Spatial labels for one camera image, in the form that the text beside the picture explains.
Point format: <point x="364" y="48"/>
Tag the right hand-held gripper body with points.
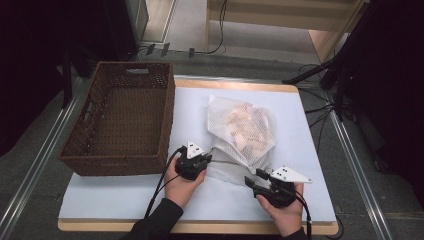
<point x="281" y="195"/>

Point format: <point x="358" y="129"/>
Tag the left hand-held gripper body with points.
<point x="190" y="166"/>

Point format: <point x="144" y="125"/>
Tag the white mesh laundry bag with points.
<point x="226" y="170"/>

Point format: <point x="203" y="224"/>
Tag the peach printed garment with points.
<point x="246" y="128"/>

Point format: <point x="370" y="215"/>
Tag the brown wicker basket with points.
<point x="126" y="116"/>

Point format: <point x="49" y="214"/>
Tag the person's left hand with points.
<point x="180" y="190"/>

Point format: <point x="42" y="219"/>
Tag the person's right hand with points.
<point x="288" y="220"/>

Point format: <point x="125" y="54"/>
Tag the white table mat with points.
<point x="190" y="116"/>

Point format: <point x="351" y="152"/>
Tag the wooden table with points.
<point x="233" y="86"/>

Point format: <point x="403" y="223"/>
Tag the black power plug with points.
<point x="165" y="49"/>
<point x="150" y="49"/>
<point x="191" y="52"/>

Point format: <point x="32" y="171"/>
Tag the black tripod stand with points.
<point x="340" y="96"/>

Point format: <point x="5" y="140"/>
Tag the dark cabinet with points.
<point x="130" y="26"/>

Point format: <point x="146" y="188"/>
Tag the light wooden shelf unit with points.
<point x="266" y="15"/>

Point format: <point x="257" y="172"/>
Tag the aluminium floor rail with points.
<point x="38" y="160"/>
<point x="355" y="166"/>

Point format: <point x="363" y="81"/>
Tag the black metal post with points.
<point x="66" y="80"/>

